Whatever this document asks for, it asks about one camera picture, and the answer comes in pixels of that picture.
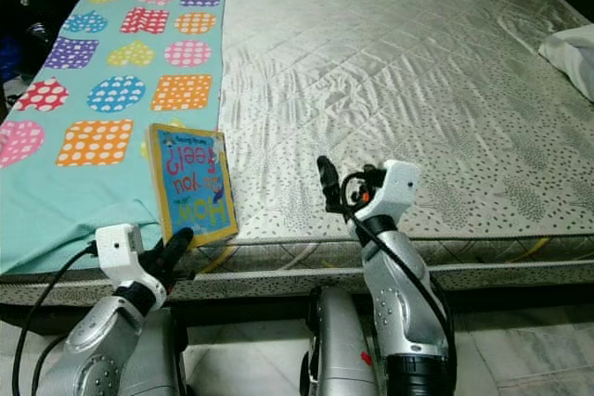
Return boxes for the black bag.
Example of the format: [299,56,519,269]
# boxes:
[5,0,66,54]

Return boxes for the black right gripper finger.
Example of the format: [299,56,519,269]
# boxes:
[316,155,342,212]

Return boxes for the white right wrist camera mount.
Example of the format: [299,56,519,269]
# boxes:
[362,160,421,225]

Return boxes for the cream pillow with green tree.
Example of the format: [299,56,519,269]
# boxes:
[538,25,594,102]

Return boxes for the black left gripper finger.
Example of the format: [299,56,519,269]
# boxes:
[156,227,194,275]

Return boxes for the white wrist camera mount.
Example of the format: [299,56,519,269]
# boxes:
[362,160,421,225]
[95,223,168,309]

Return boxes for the blue yellow children's book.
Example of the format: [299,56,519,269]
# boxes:
[147,121,239,249]

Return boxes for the silver robot leg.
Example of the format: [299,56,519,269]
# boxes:
[299,287,381,396]
[144,308,196,396]

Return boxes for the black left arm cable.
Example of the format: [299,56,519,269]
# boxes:
[11,243,98,396]

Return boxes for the silver right robot leg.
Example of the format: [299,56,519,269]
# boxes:
[299,287,381,396]

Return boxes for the silver left robot leg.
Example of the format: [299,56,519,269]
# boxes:
[144,308,196,396]

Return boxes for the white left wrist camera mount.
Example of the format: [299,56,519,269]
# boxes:
[95,223,168,309]

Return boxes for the grey quilted mattress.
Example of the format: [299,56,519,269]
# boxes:
[0,0,594,309]

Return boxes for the teal blanket with colourful shapes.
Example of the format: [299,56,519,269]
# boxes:
[0,0,238,276]

